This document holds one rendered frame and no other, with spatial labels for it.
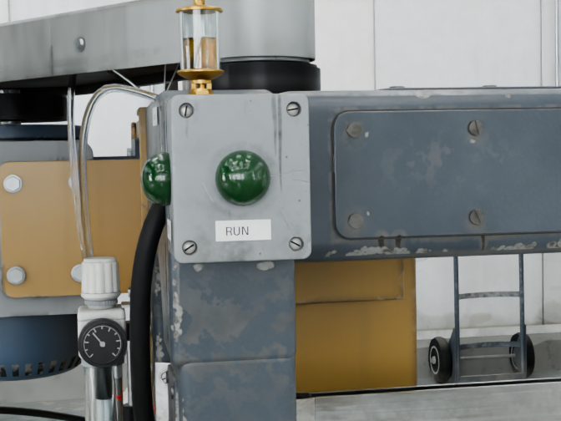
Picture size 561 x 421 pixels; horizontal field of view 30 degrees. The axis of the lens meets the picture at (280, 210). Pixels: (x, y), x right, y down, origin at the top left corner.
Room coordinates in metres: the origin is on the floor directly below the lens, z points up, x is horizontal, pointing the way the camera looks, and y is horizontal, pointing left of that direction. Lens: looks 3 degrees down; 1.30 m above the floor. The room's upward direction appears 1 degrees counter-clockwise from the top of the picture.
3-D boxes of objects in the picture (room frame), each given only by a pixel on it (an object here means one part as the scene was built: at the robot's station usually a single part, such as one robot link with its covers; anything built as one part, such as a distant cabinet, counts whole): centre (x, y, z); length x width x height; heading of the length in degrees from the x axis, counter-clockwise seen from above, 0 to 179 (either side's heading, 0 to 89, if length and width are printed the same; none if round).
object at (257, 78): (0.77, 0.01, 1.35); 0.09 x 0.09 x 0.03
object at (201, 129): (0.58, 0.02, 1.29); 0.08 x 0.05 x 0.09; 100
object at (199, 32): (0.64, 0.05, 1.37); 0.03 x 0.02 x 0.03; 100
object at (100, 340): (0.79, 0.14, 1.16); 0.04 x 0.02 x 0.04; 100
